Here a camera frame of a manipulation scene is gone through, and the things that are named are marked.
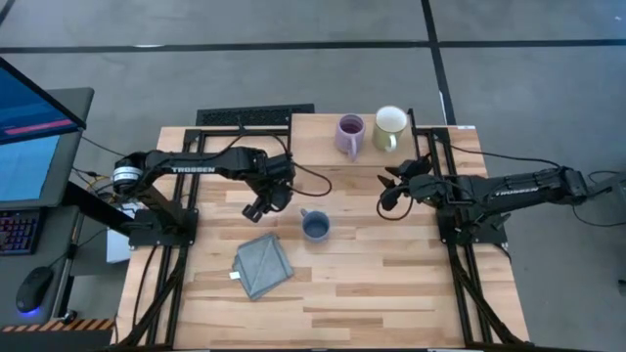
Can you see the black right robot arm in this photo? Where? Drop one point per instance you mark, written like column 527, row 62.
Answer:
column 518, row 188

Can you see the black keyboard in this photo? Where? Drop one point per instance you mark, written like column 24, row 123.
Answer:
column 17, row 232

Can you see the grey desk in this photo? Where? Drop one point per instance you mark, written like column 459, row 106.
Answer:
column 9, row 278

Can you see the yellow black hazard strip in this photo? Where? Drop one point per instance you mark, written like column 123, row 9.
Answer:
column 58, row 325

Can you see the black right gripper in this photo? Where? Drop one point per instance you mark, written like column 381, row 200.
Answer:
column 420, row 186

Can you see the black computer mouse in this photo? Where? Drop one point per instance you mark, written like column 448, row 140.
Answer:
column 33, row 288

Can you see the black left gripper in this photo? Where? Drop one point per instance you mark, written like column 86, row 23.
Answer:
column 274, row 198

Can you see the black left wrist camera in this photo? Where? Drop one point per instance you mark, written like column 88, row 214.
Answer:
column 282, row 168

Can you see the grey-blue mug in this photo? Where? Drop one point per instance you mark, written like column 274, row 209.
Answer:
column 315, row 227

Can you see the pink ribbed mug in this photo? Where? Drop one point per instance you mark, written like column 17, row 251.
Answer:
column 349, row 134

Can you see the black-framed monitor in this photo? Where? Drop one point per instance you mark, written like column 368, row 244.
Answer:
column 29, row 107

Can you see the black floor grille mat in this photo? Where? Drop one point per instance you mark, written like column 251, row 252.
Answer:
column 254, row 116

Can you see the grey monitor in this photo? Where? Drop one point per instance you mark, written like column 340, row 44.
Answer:
column 29, row 168

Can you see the wooden shelf black legs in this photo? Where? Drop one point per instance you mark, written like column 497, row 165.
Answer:
column 313, row 142

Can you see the grey folded cloth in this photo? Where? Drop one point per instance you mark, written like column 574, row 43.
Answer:
column 261, row 266

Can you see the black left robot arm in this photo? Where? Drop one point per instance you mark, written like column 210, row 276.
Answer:
column 195, row 168

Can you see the black aluminium frame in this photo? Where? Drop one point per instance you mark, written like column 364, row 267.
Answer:
column 457, row 293
column 183, row 274

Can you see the pale yellow mug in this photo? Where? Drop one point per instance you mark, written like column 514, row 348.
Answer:
column 389, row 127

